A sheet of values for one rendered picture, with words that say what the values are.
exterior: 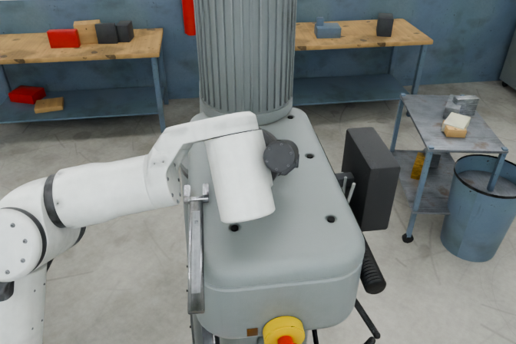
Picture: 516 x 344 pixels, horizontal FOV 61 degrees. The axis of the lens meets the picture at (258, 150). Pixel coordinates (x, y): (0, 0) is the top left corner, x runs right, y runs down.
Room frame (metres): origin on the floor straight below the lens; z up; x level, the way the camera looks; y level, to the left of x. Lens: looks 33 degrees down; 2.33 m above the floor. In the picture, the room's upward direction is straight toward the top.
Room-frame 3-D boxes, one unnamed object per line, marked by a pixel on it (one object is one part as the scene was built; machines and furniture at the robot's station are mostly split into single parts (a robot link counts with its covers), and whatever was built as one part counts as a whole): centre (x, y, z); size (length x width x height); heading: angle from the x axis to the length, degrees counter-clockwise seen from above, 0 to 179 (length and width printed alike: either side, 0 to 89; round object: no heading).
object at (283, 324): (0.39, -0.04, 1.76); 0.06 x 0.02 x 0.06; 97
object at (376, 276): (0.67, -0.15, 1.79); 0.45 x 0.04 x 0.04; 7
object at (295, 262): (0.63, -0.01, 1.81); 0.47 x 0.26 x 0.16; 7
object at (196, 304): (0.44, 0.09, 1.89); 0.24 x 0.04 x 0.01; 7
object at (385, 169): (0.96, -0.30, 1.62); 0.20 x 0.09 x 0.21; 7
